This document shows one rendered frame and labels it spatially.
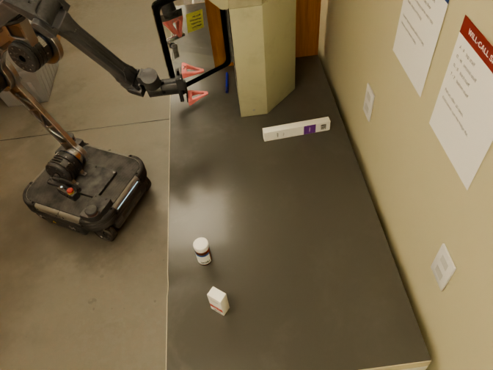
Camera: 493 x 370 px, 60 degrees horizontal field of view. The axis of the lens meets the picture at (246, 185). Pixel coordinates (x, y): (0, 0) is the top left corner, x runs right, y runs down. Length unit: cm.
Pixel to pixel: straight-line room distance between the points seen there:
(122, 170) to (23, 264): 79
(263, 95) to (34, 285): 171
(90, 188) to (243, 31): 146
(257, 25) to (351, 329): 102
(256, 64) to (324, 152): 41
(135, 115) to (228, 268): 226
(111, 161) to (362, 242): 180
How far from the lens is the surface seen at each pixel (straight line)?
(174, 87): 155
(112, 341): 242
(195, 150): 170
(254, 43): 161
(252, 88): 172
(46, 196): 278
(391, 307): 133
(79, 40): 145
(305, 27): 205
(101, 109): 362
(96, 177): 271
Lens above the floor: 213
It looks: 50 degrees down
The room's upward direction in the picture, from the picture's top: 7 degrees counter-clockwise
